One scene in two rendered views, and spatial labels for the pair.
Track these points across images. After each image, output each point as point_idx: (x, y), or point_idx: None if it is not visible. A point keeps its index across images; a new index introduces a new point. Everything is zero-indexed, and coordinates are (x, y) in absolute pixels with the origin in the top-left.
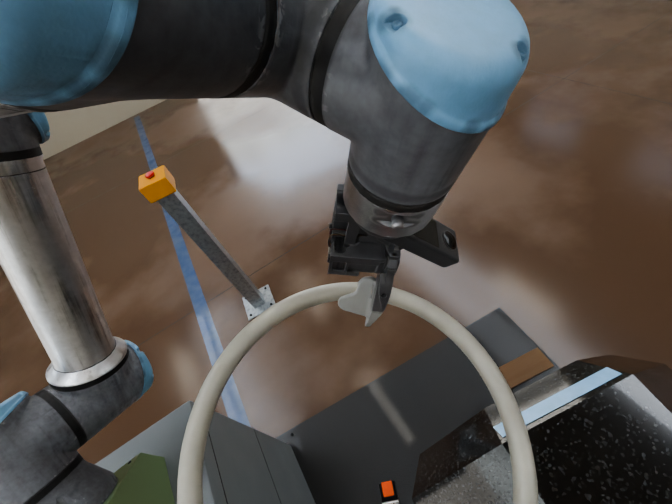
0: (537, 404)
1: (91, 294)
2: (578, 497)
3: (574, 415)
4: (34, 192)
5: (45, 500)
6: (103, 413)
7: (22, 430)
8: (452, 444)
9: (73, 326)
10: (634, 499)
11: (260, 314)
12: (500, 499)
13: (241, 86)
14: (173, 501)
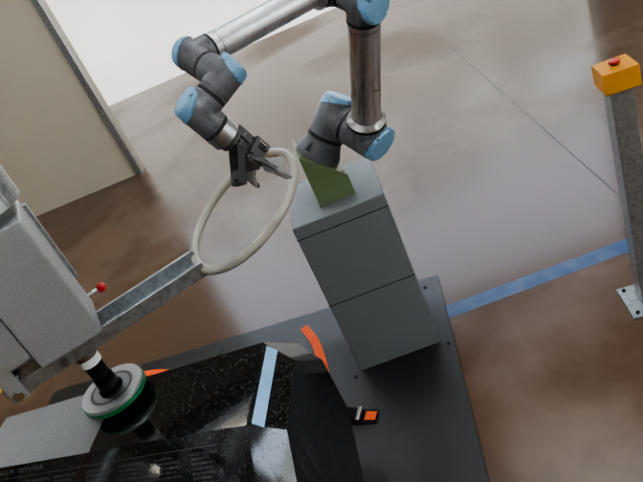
0: (272, 376)
1: (365, 95)
2: (224, 365)
3: (250, 382)
4: (355, 42)
5: (312, 138)
6: (346, 142)
7: (331, 112)
8: (299, 354)
9: (352, 98)
10: (208, 387)
11: (292, 155)
12: None
13: None
14: (329, 202)
